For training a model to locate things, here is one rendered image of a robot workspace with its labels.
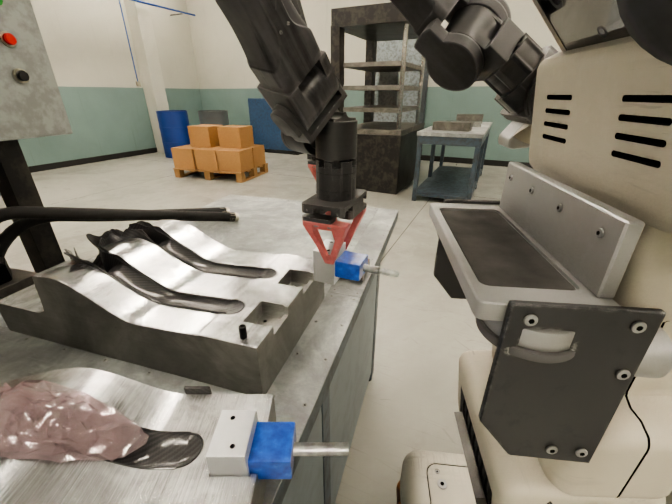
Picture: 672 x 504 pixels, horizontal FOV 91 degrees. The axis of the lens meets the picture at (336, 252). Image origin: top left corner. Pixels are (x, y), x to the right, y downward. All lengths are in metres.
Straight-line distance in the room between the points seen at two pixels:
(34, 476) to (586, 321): 0.45
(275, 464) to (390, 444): 1.09
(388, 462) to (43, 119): 1.51
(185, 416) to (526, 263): 0.39
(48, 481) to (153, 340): 0.20
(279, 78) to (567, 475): 0.49
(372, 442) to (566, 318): 1.21
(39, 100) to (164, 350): 0.89
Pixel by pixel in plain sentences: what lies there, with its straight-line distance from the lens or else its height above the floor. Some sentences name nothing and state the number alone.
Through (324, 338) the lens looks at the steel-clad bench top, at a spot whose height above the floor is 0.80.
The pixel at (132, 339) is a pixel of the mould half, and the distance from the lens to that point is 0.59.
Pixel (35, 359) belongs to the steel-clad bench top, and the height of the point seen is 0.80.
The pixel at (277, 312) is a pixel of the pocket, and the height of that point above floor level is 0.87.
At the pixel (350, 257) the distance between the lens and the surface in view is 0.52.
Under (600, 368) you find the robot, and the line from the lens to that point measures 0.33.
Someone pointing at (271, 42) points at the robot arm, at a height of 1.22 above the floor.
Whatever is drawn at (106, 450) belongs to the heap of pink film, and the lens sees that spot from 0.43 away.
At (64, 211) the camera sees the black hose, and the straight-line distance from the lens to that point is 1.04.
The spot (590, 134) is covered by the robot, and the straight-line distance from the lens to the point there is 0.38.
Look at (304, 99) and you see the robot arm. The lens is 0.41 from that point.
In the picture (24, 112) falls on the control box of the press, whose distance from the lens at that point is 1.25.
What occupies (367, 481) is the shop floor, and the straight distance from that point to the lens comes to 1.36.
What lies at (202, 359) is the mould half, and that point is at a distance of 0.51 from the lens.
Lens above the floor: 1.18
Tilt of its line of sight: 25 degrees down
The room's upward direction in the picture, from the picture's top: straight up
